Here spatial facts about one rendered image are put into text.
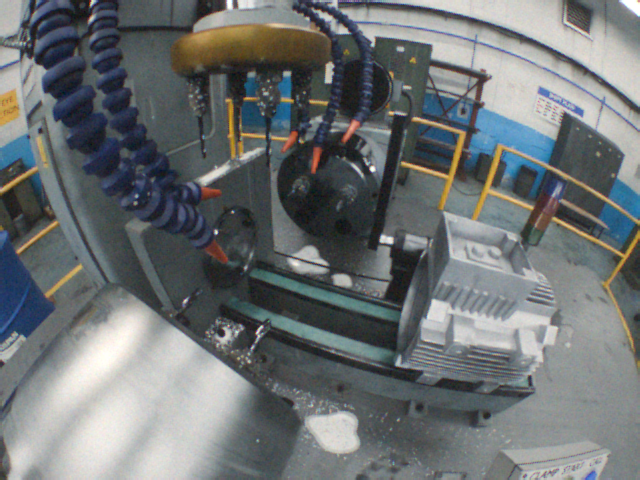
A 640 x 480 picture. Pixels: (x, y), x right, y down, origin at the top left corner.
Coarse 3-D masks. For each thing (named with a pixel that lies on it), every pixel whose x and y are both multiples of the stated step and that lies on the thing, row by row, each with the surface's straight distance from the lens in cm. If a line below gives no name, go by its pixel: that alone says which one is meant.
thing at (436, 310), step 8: (432, 240) 37; (432, 304) 28; (440, 304) 28; (448, 304) 29; (424, 312) 30; (432, 312) 28; (440, 312) 29; (432, 320) 28; (440, 320) 29; (544, 328) 38; (552, 328) 38; (544, 336) 37; (552, 336) 38; (552, 344) 38; (400, 360) 38
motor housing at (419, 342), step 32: (416, 288) 45; (544, 288) 40; (416, 320) 45; (448, 320) 31; (480, 320) 33; (512, 320) 35; (544, 320) 39; (416, 352) 32; (480, 352) 34; (512, 352) 35
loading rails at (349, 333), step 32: (256, 288) 54; (288, 288) 49; (320, 288) 49; (256, 320) 43; (288, 320) 44; (320, 320) 52; (352, 320) 49; (384, 320) 47; (288, 352) 46; (320, 352) 41; (352, 352) 42; (384, 352) 43; (352, 384) 50; (384, 384) 47; (416, 384) 45; (448, 384) 45; (512, 384) 53; (416, 416) 52; (480, 416) 59
